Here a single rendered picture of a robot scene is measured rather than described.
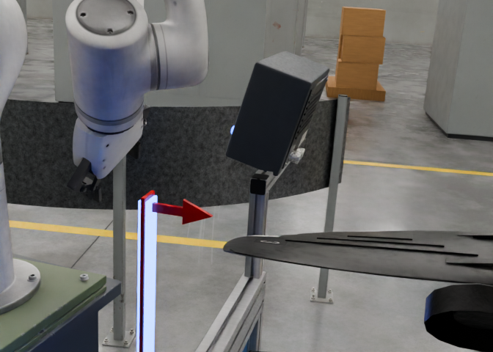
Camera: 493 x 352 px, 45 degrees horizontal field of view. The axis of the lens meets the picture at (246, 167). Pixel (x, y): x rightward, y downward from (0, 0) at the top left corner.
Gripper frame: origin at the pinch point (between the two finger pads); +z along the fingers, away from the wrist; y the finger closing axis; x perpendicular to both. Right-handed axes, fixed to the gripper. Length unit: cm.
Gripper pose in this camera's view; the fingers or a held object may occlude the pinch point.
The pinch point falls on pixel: (111, 171)
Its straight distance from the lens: 90.6
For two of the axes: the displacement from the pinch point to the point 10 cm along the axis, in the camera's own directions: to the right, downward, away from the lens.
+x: 8.5, 5.1, -1.4
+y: -5.0, 6.9, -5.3
